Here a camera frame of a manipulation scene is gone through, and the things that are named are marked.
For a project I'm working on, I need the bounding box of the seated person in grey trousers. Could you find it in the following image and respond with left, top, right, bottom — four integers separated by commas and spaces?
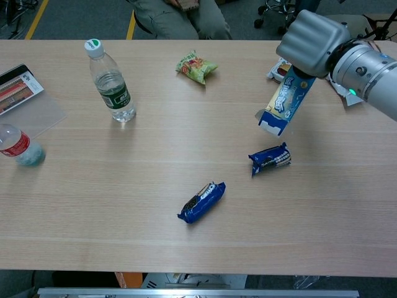
125, 0, 232, 40

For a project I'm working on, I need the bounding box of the pink brown perforated board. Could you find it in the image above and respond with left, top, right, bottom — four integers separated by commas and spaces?
164, 0, 200, 12

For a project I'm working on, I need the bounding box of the clear plastic wrap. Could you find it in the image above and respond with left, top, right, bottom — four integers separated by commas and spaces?
293, 275, 331, 290

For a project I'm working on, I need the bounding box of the orange-brown box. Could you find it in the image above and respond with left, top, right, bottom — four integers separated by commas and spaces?
114, 272, 144, 289

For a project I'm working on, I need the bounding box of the book with red building picture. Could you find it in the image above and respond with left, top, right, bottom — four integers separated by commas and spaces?
0, 63, 45, 116

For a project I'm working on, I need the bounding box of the aluminium rail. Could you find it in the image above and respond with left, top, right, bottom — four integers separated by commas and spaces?
37, 287, 360, 298

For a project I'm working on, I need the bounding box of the green snack bag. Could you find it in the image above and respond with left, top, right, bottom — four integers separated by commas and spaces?
175, 50, 219, 86

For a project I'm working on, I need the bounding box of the large silver foil bag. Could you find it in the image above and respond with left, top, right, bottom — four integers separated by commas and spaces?
331, 78, 367, 108

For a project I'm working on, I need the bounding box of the office chair wheeled base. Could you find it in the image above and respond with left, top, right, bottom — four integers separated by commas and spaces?
254, 0, 299, 35

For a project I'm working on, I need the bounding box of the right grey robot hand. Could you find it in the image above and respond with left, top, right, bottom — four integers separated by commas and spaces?
275, 9, 352, 79

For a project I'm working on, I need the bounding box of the clear plastic sheet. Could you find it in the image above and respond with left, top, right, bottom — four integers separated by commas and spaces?
0, 89, 68, 140

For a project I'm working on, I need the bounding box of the black stand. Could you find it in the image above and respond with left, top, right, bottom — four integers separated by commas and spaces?
364, 7, 397, 41

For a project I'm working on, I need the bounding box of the blue Oreo packet logo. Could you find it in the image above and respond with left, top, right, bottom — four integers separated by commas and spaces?
177, 180, 227, 225

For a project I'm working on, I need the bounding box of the blue Oreo packet white text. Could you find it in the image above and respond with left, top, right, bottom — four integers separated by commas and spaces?
248, 142, 293, 178

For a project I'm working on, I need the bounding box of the red label plastic bottle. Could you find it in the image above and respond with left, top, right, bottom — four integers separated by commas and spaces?
0, 123, 47, 167

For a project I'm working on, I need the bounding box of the blue Oreo cookie box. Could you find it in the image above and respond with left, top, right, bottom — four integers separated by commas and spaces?
254, 66, 317, 138

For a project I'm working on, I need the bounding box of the green label water bottle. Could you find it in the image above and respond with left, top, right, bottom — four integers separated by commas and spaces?
84, 38, 137, 123

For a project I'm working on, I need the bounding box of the white burger print snack packet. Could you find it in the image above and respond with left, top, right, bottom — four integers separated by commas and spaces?
266, 57, 293, 84

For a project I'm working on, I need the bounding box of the grey metal device housing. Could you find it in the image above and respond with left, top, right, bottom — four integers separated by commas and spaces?
141, 273, 248, 289

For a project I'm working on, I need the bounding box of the black tripod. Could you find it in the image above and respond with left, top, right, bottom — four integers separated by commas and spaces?
0, 0, 40, 40

